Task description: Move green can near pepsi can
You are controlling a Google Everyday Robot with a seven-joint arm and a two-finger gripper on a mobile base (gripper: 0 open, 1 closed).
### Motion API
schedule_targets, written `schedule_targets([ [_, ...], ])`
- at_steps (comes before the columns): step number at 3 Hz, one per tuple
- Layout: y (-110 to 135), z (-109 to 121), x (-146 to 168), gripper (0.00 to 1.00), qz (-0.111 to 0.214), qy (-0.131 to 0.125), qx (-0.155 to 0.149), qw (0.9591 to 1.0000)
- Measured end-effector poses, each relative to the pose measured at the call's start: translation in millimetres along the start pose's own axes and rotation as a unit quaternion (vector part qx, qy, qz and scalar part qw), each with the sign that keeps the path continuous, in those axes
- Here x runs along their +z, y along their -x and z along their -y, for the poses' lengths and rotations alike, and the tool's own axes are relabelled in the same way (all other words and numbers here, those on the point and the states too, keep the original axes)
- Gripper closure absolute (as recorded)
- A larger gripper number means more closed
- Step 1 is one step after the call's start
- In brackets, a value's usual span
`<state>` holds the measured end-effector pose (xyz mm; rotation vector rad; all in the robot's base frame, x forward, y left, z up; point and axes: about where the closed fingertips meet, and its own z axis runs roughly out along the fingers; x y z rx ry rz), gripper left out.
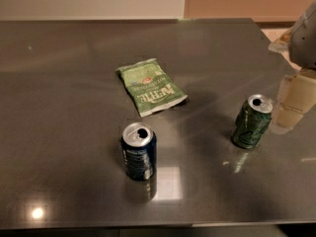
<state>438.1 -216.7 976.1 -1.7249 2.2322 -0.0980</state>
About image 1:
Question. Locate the blue pepsi can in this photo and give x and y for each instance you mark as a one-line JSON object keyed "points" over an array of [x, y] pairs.
{"points": [[139, 148]]}

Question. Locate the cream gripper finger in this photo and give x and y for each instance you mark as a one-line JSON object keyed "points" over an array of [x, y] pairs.
{"points": [[281, 44], [295, 98]]}

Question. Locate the green chip bag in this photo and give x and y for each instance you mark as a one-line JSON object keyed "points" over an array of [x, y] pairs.
{"points": [[150, 88]]}

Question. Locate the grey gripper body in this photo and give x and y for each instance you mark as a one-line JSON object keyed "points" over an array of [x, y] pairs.
{"points": [[305, 44]]}

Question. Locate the green soda can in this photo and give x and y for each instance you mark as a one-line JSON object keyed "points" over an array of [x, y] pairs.
{"points": [[252, 121]]}

